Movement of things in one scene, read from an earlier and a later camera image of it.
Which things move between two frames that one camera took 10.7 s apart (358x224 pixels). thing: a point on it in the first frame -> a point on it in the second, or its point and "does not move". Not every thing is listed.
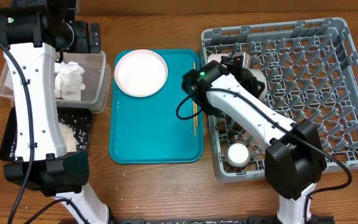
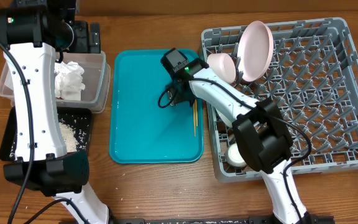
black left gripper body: [81, 43] does not move
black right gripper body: [249, 79] -> [182, 93]
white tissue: [68, 83] does not move
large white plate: [141, 72] -> [255, 51]
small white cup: [238, 155] does not move
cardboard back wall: [104, 8] does not move
